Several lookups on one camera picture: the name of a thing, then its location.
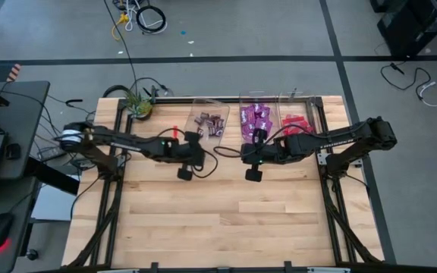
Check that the orange black striped strip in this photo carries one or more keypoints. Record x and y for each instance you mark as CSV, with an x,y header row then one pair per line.
x,y
13,73

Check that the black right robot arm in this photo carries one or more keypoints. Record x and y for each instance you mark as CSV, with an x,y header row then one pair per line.
x,y
355,140

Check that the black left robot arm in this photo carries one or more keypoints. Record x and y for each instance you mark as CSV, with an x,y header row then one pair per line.
x,y
120,142

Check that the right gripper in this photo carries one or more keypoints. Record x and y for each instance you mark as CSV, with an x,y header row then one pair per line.
x,y
260,151

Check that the red candy pack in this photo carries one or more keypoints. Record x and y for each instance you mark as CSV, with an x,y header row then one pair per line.
x,y
298,124
306,129
287,130
292,120

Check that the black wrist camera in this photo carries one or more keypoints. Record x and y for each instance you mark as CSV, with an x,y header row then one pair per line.
x,y
253,175
184,174

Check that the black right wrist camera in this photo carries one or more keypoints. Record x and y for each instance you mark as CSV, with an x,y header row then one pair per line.
x,y
253,175

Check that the black equipment case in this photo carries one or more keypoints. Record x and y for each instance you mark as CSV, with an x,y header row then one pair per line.
x,y
412,30

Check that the clear plastic bin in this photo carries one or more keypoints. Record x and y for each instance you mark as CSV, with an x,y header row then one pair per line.
x,y
207,106
260,96
298,102

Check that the black caster wheel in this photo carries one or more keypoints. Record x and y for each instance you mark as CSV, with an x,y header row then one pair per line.
x,y
32,255

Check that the dark grey desk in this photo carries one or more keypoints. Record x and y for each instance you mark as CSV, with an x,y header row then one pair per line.
x,y
21,106

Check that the small potted green plant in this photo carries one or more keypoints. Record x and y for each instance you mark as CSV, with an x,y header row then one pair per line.
x,y
139,108

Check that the white panel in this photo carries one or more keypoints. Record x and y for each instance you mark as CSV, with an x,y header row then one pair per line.
x,y
53,206

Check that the black power adapter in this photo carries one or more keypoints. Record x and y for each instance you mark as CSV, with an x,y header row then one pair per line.
x,y
49,153

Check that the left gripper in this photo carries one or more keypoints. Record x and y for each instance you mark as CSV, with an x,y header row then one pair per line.
x,y
190,151

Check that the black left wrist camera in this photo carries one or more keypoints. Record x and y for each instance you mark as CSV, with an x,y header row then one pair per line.
x,y
184,174

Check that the small red marker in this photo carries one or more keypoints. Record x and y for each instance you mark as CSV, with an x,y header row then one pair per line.
x,y
175,131

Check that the small black box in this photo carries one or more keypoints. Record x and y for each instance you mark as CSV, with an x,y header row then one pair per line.
x,y
13,151

